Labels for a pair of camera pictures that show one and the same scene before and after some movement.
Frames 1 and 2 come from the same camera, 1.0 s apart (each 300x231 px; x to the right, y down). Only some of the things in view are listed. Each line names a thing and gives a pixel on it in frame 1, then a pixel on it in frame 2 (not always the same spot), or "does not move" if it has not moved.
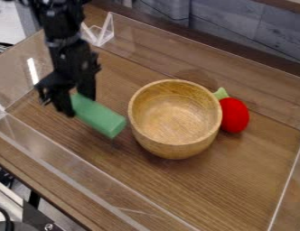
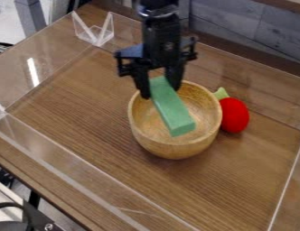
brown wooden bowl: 174,115 does not move
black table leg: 33,198 does not move
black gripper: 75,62 → 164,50
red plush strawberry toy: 234,113 does not move
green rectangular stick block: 96,115 → 172,111
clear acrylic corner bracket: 95,34 does not move
